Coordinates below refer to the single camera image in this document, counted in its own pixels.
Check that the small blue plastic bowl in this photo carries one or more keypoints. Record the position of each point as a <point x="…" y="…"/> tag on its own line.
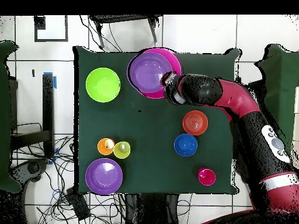
<point x="185" y="144"/>

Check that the small red-orange plastic bowl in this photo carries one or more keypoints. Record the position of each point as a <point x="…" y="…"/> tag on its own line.
<point x="195" y="123"/>

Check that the purple plastic bowl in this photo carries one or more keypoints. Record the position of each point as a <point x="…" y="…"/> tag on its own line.
<point x="104" y="176"/>
<point x="146" y="72"/>

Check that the green plastic bowl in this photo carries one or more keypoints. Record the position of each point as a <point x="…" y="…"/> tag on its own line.
<point x="102" y="85"/>

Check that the large pink plastic bowl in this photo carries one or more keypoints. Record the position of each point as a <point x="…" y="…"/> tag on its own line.
<point x="174" y="60"/>

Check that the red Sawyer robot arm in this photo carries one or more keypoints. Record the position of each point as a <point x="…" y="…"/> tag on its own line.
<point x="238" y="100"/>

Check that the dark green table cloth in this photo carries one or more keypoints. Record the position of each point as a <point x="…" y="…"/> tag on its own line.
<point x="151" y="121"/>

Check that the yellow plastic cup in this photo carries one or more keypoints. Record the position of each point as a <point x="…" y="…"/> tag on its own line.
<point x="122" y="151"/>

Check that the orange plastic cup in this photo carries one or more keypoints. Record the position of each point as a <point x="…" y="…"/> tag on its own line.
<point x="104" y="148"/>

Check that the red plastic cup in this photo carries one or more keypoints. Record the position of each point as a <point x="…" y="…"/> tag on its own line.
<point x="206" y="177"/>

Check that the blue tape strip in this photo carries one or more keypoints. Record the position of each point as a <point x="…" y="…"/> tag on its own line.
<point x="56" y="151"/>
<point x="55" y="81"/>

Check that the black metal floor stand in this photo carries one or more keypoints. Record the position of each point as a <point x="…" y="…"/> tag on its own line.
<point x="48" y="105"/>

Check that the black power box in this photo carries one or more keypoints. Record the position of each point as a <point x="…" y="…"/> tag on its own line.
<point x="78" y="204"/>

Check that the black metal stand legs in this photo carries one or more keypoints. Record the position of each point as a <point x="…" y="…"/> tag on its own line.
<point x="121" y="18"/>

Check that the black office chair base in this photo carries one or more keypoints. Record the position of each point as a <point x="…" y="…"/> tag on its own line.
<point x="32" y="168"/>

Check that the small black floor object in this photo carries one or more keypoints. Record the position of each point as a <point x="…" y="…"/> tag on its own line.
<point x="33" y="73"/>

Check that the green cloth covered table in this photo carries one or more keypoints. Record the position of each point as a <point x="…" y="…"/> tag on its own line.
<point x="4" y="116"/>
<point x="282" y="77"/>

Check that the black square frame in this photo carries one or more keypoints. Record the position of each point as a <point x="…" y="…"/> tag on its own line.
<point x="39" y="23"/>

